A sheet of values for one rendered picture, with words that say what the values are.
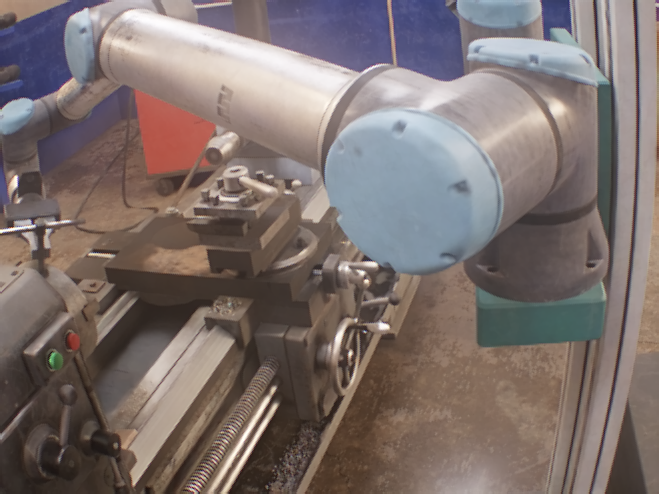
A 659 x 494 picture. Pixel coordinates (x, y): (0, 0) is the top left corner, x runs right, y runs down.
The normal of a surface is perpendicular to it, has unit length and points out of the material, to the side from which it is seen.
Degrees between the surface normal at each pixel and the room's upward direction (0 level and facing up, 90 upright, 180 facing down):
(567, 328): 90
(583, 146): 95
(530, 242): 70
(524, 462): 0
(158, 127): 90
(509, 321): 90
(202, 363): 36
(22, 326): 45
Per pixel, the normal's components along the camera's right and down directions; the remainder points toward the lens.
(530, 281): -0.37, 0.13
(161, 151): 0.04, 0.44
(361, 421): -0.11, -0.89
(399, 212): -0.62, 0.43
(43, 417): 0.95, 0.04
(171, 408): 0.47, -0.69
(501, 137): 0.54, -0.29
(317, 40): -0.30, 0.46
